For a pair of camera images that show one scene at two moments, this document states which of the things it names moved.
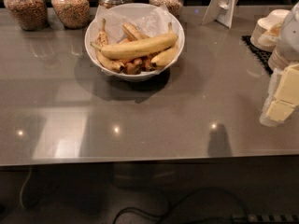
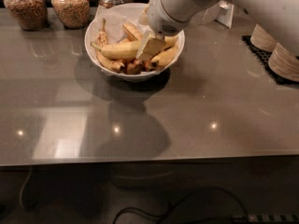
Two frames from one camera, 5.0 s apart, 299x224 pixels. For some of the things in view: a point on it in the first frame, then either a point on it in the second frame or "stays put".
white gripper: (290, 41) to (164, 13)
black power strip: (264, 218) stays put
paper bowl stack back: (267, 30) stays put
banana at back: (132, 33) stays put
